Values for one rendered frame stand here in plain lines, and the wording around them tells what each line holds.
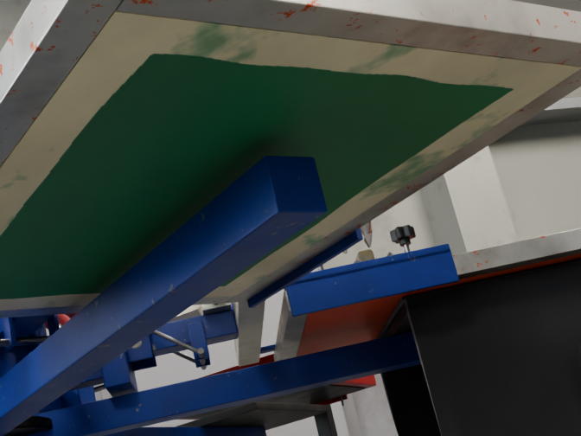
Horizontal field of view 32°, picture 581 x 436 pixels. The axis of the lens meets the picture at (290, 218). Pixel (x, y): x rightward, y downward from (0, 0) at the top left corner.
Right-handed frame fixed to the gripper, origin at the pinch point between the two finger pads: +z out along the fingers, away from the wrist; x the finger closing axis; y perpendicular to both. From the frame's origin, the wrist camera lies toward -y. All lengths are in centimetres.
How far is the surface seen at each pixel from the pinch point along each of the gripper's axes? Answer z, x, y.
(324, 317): 16.8, -12.5, 18.7
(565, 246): 17.3, 31.5, 29.0
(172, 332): 9.2, -40.8, 4.8
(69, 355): 22, -53, 64
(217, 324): 9.9, -31.9, 4.5
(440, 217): -77, 92, -279
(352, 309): 17.0, -7.5, 20.9
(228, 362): -28, -30, -251
